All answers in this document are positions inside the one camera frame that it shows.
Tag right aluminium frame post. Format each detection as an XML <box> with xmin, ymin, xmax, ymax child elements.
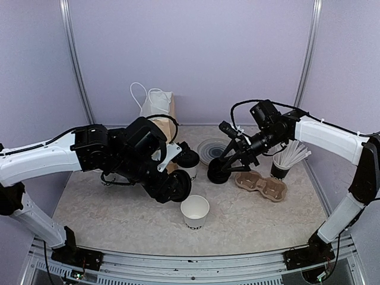
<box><xmin>294</xmin><ymin>0</ymin><xmax>323</xmax><ymax>107</ymax></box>

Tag white paper cup stack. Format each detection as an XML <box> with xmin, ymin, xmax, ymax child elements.
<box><xmin>100</xmin><ymin>173</ymin><xmax>118</xmax><ymax>187</ymax></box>

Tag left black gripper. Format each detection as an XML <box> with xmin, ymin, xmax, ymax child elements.
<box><xmin>112</xmin><ymin>153</ymin><xmax>184</xmax><ymax>203</ymax></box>

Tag aluminium frame post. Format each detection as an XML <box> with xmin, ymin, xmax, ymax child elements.
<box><xmin>59</xmin><ymin>0</ymin><xmax>95</xmax><ymax>124</ymax></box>
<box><xmin>294</xmin><ymin>0</ymin><xmax>323</xmax><ymax>107</ymax></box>

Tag cardboard cup carrier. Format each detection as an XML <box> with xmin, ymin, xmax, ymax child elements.
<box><xmin>235</xmin><ymin>171</ymin><xmax>287</xmax><ymax>202</ymax></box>

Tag white paper coffee cup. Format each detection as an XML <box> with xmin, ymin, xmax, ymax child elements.
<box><xmin>178</xmin><ymin>166</ymin><xmax>198</xmax><ymax>181</ymax></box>

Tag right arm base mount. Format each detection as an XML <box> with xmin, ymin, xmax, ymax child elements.
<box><xmin>283</xmin><ymin>231</ymin><xmax>335</xmax><ymax>270</ymax></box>

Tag left aluminium frame post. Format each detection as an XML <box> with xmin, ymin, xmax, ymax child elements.
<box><xmin>59</xmin><ymin>0</ymin><xmax>95</xmax><ymax>124</ymax></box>

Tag black cup of straws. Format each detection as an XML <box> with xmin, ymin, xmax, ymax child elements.
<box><xmin>270</xmin><ymin>140</ymin><xmax>312</xmax><ymax>181</ymax></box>

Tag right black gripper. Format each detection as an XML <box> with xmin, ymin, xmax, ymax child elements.
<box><xmin>220</xmin><ymin>126</ymin><xmax>286</xmax><ymax>172</ymax></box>

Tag brown paper bag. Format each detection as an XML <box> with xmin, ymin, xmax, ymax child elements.
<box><xmin>129</xmin><ymin>81</ymin><xmax>179</xmax><ymax>175</ymax></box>

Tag black lid stack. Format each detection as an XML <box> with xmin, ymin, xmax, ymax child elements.
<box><xmin>207</xmin><ymin>169</ymin><xmax>232</xmax><ymax>185</ymax></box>

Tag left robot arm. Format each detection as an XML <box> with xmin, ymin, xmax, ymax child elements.
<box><xmin>1</xmin><ymin>117</ymin><xmax>192</xmax><ymax>264</ymax></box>

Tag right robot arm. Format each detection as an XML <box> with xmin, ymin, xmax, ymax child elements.
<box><xmin>217</xmin><ymin>99</ymin><xmax>379</xmax><ymax>264</ymax></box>

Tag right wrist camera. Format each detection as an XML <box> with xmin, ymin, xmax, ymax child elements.
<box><xmin>218</xmin><ymin>121</ymin><xmax>249</xmax><ymax>143</ymax></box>

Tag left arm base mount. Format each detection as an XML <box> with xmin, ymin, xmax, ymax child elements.
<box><xmin>51</xmin><ymin>226</ymin><xmax>103</xmax><ymax>271</ymax></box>

